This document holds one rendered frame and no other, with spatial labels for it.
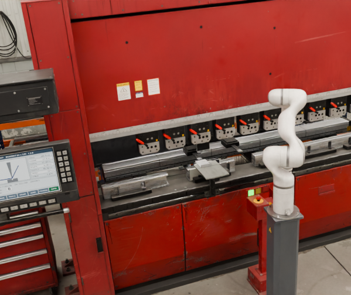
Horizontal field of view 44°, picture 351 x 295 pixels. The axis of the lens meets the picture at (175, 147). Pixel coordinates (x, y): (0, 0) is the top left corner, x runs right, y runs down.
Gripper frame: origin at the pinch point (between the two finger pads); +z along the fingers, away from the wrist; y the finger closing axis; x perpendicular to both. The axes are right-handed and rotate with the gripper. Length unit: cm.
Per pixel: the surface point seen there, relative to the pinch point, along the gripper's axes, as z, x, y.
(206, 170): -2, -40, -42
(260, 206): 18.4, -12.1, -9.8
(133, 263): 64, -103, -39
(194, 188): 11, -50, -42
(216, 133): -23, -26, -55
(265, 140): 5, 32, -78
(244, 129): -23, -3, -54
